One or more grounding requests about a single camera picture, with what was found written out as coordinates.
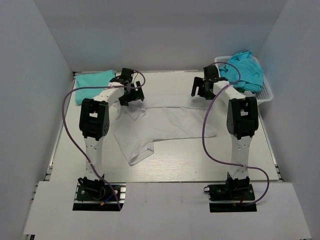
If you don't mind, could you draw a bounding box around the folded teal t shirt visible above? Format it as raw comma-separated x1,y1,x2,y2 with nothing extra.
75,70,116,105

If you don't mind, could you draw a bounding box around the white t shirt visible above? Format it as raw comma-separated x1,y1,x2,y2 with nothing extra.
111,94,217,166

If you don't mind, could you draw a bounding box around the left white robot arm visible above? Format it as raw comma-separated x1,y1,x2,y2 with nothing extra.
79,68,146,180

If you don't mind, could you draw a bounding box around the crumpled teal t shirt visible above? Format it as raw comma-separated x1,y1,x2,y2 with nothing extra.
219,51,264,93

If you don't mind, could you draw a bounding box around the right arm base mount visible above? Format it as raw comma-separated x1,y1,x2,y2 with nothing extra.
203,175,257,213

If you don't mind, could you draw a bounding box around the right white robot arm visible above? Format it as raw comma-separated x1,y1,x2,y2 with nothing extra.
191,65,259,181

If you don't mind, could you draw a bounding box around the white garment in basket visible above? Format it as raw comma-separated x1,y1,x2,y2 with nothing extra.
237,88,256,97

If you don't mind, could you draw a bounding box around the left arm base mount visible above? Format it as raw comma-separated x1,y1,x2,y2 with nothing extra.
72,177,126,212

